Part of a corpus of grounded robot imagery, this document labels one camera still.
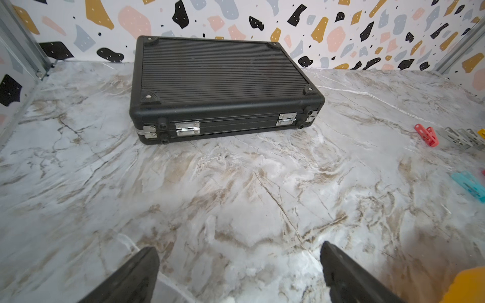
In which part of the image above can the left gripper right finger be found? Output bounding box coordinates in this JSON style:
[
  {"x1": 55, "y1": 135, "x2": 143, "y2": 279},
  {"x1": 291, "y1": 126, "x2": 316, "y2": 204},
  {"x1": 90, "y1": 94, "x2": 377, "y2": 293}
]
[{"x1": 320, "y1": 241, "x2": 403, "y2": 302}]

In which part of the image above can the yellow plastic storage tray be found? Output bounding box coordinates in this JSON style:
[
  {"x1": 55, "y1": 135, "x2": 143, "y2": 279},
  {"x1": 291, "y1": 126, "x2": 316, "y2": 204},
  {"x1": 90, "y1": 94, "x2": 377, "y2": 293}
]
[{"x1": 440, "y1": 266, "x2": 485, "y2": 303}]

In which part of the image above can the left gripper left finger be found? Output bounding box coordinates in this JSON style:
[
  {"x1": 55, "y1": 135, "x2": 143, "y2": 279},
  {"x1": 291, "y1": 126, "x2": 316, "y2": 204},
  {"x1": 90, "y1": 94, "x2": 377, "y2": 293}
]
[{"x1": 80, "y1": 247, "x2": 160, "y2": 303}]

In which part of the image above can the black hard case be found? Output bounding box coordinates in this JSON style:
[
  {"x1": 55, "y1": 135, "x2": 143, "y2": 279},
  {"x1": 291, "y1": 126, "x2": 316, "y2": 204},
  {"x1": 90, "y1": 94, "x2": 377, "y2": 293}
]
[{"x1": 129, "y1": 36, "x2": 325, "y2": 145}]

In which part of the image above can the teal clothespin second row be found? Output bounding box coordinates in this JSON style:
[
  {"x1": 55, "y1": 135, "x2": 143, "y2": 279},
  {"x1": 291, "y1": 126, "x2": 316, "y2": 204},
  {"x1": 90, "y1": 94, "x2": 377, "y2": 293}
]
[{"x1": 451, "y1": 171, "x2": 485, "y2": 204}]

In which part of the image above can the yellow clothespin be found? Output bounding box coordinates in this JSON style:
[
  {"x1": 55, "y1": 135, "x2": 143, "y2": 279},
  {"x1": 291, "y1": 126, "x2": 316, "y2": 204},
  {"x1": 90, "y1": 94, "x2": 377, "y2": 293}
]
[{"x1": 477, "y1": 129, "x2": 485, "y2": 139}]

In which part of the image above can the right frame aluminium post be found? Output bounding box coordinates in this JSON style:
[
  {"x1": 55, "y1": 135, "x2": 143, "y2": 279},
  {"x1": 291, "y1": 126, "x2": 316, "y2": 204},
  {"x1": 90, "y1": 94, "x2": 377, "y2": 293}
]
[{"x1": 433, "y1": 18, "x2": 484, "y2": 74}]

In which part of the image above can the left frame aluminium post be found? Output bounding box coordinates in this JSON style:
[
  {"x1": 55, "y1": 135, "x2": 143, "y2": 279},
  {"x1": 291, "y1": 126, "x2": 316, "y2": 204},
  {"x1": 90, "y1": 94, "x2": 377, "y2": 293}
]
[{"x1": 1, "y1": 1, "x2": 52, "y2": 80}]

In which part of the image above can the frame aluminium post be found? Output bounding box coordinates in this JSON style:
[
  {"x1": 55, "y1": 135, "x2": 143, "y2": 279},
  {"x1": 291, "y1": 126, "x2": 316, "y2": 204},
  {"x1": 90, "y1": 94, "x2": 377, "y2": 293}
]
[
  {"x1": 433, "y1": 18, "x2": 484, "y2": 74},
  {"x1": 1, "y1": 1, "x2": 52, "y2": 80}
]

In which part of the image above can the red clothespin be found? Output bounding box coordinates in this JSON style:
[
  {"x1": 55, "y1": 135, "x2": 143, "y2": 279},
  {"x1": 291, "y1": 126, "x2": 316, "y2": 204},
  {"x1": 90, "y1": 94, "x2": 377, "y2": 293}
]
[{"x1": 414, "y1": 124, "x2": 439, "y2": 148}]

